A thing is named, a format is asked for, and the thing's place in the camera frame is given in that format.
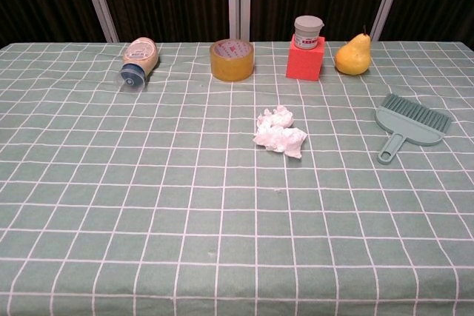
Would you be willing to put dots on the yellow packing tape roll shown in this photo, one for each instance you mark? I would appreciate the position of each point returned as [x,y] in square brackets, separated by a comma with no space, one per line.
[231,70]

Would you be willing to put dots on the red foam cube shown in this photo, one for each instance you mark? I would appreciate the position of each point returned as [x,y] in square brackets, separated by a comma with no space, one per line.
[301,66]

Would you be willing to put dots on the beige squeeze sauce bottle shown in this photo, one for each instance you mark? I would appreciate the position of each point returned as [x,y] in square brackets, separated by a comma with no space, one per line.
[140,57]

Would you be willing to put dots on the yellow pear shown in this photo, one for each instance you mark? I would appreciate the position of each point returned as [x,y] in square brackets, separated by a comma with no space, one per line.
[352,58]

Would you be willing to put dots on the green white checked tablecloth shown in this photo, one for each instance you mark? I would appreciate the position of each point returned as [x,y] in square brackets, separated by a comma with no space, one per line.
[148,201]

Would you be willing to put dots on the small green hand broom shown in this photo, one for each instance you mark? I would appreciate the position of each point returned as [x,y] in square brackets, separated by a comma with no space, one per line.
[407,127]

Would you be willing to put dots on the small grey lidded jar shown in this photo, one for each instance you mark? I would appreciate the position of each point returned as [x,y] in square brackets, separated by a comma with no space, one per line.
[308,31]

